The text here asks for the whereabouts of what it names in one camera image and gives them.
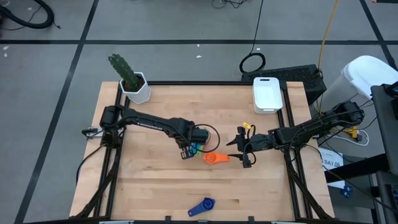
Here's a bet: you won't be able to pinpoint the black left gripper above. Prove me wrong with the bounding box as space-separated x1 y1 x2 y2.
181 123 213 161

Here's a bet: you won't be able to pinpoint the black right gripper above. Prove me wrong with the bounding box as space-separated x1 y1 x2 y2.
226 125 278 169

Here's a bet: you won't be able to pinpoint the orange measuring cup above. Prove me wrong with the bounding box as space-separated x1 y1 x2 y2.
203 151 231 165

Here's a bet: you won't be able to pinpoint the dark blue measuring cup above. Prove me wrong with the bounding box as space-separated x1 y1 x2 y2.
187 197 216 218

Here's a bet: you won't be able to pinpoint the white plastic basket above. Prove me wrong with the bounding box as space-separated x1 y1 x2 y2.
252 77 284 114

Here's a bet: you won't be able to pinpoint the white hexagonal plant pot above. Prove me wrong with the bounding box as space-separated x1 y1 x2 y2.
119 72 152 105

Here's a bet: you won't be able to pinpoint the white printed paper label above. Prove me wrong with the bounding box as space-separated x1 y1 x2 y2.
318 147 345 172

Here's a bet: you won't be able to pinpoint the green cactus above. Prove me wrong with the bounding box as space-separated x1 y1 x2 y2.
108 53 142 91

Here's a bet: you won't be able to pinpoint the yellow plug connector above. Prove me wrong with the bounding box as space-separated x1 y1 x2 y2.
343 127 360 139

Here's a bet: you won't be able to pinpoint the small blue object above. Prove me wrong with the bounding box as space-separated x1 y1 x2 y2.
340 185 354 199

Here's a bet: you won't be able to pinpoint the white trash bin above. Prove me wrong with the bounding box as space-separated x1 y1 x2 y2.
313 55 398 125

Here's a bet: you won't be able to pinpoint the black side desk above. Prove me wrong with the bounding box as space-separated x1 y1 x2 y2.
325 83 398 224

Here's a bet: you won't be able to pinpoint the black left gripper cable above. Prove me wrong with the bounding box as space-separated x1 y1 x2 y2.
192 123 221 154

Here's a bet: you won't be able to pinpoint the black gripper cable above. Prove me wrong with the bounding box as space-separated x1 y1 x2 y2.
192 123 221 154
242 124 257 166

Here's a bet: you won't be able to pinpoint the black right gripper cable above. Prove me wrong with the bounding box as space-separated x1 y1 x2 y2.
242 124 257 166

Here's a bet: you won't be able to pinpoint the black metal table frame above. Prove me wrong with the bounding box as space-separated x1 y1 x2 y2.
70 80 335 224

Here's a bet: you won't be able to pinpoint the black coiled floor cable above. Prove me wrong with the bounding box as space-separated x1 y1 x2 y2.
238 0 267 75

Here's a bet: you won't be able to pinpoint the white cable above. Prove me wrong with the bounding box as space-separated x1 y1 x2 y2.
326 129 370 147

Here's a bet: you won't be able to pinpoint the yellow floor cable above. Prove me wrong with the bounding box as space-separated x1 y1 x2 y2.
317 0 341 71

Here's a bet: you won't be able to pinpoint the tangled black cables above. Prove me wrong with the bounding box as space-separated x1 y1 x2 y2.
211 0 249 9

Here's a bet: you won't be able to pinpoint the thick black hose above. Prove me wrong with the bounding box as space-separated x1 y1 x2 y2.
0 0 56 30

